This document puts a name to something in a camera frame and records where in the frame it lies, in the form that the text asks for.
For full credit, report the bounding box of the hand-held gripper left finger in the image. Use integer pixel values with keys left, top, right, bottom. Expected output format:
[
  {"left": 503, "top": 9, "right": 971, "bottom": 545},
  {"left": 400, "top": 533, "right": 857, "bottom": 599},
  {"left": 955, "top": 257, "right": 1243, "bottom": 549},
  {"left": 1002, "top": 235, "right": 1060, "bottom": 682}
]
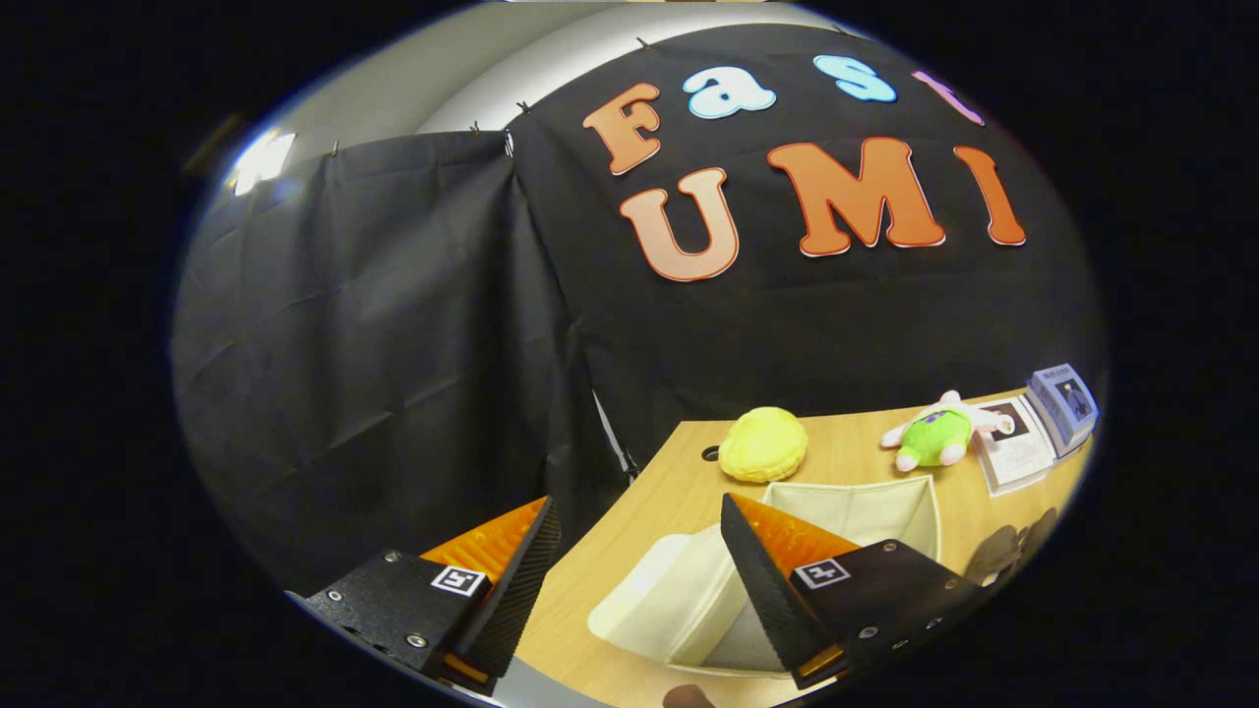
[{"left": 303, "top": 496, "right": 563, "bottom": 697}]

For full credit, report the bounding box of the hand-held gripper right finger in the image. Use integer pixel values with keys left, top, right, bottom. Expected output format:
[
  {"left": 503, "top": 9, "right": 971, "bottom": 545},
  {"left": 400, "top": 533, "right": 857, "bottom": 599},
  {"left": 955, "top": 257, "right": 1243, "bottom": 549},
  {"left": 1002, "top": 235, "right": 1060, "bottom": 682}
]
[{"left": 720, "top": 493, "right": 985, "bottom": 689}]

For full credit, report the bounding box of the cream fabric storage box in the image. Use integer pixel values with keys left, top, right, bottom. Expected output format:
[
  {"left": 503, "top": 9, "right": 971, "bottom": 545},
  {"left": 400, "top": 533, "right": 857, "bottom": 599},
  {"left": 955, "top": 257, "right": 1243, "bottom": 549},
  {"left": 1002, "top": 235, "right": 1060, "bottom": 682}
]
[{"left": 588, "top": 475, "right": 942, "bottom": 679}]

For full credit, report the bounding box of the yellow round plush toy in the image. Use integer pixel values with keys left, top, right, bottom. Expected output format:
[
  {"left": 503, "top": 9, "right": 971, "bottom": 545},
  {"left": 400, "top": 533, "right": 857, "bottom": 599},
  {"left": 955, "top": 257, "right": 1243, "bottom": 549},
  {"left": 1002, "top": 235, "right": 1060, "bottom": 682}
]
[{"left": 718, "top": 407, "right": 809, "bottom": 484}]

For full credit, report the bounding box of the green and pink plush toy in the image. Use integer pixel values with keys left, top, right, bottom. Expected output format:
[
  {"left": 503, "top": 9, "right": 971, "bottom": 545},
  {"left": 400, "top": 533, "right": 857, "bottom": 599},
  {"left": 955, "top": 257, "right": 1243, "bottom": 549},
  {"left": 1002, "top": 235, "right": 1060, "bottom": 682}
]
[{"left": 880, "top": 390, "right": 1014, "bottom": 472}]

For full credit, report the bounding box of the black backdrop cloth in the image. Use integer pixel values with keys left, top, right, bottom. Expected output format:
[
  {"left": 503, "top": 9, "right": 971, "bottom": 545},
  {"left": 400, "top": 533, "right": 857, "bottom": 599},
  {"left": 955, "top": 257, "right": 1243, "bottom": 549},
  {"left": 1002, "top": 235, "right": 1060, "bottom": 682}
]
[{"left": 172, "top": 22, "right": 1108, "bottom": 596}]

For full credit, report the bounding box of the white book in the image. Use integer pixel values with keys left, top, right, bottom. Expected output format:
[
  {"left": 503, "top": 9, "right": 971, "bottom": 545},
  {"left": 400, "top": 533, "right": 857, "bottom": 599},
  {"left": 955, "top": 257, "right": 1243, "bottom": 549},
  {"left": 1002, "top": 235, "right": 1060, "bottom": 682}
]
[{"left": 972, "top": 395, "right": 1058, "bottom": 497}]

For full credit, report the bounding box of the blue book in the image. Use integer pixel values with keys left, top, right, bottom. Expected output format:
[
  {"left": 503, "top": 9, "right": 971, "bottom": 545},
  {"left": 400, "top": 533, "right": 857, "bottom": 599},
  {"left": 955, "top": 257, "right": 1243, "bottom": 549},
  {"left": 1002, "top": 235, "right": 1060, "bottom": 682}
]
[{"left": 1026, "top": 364, "right": 1100, "bottom": 455}]

